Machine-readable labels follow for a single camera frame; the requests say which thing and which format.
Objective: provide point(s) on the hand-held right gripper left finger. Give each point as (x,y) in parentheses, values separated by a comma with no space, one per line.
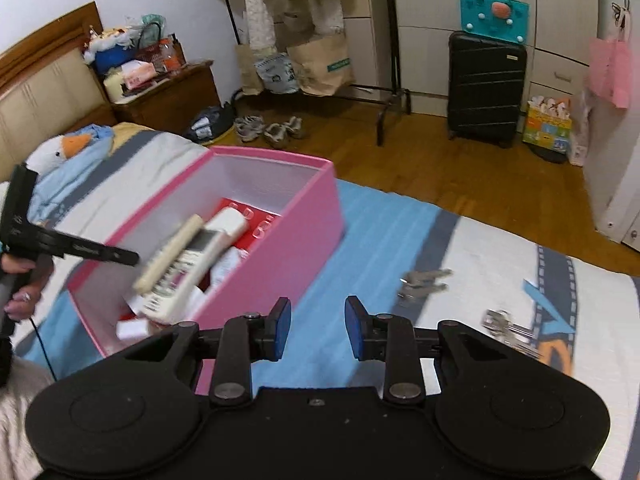
(282,326)

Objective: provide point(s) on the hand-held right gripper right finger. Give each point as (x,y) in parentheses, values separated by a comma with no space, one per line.
(355,328)

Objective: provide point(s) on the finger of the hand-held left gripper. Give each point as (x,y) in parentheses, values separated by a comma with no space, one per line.
(85,250)

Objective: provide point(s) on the pink storage box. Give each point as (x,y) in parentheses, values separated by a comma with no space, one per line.
(280,260)

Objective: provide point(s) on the beige remote control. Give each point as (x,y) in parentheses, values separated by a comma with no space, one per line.
(170,252)

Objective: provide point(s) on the white buttoned remote control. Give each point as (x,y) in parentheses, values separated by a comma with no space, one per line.
(185,280)

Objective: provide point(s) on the person's left hand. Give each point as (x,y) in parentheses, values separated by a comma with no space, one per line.
(35,285)

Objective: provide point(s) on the red printed pouch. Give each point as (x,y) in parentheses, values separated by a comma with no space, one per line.
(250,242)

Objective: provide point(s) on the small white box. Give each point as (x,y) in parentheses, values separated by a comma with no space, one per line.
(132,331)

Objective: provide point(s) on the padded wooden headboard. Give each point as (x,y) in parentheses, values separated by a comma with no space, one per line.
(45,90)

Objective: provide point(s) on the metal hair clip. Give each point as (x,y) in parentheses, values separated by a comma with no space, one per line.
(500,322)

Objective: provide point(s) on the wooden nightstand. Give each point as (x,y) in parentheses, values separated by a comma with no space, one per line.
(175,100)

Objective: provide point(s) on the blue container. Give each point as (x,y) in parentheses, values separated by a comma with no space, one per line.
(112,57)

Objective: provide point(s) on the pink tissue pack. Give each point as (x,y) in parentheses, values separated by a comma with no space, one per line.
(137,75)

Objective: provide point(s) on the black floor bag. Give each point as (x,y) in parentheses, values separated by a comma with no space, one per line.
(210,120)

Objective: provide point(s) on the white fuzzy garment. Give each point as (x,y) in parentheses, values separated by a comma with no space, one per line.
(20,420)

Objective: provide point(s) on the pair of sneakers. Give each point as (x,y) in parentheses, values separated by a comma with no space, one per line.
(248,127)

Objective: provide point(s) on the red mesh basket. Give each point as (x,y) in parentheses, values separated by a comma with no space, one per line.
(160,55)

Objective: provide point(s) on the mint green bag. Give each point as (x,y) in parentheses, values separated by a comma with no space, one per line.
(150,27)

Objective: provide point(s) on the small brown paper bag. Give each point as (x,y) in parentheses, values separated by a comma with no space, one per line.
(245,70)

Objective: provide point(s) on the white printed plastic bag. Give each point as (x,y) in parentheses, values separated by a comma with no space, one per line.
(275,72)

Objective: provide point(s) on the large brown paper bag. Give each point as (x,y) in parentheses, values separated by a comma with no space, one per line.
(315,70)

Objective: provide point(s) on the black suitcase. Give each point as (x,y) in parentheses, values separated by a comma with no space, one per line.
(485,90)

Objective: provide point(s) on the colourful printed box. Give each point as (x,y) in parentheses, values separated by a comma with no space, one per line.
(545,132)

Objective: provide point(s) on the white fleece pajamas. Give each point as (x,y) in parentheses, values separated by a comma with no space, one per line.
(260,20)

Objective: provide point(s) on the black clothes rack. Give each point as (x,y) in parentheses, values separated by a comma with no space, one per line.
(392,35)

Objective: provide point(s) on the clear plastic bag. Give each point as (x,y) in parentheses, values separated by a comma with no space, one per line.
(580,130)

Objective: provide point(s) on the teal felt bag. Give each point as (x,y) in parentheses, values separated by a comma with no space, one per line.
(480,10)

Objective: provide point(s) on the pink paper bag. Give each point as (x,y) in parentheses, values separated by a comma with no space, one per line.
(610,70)

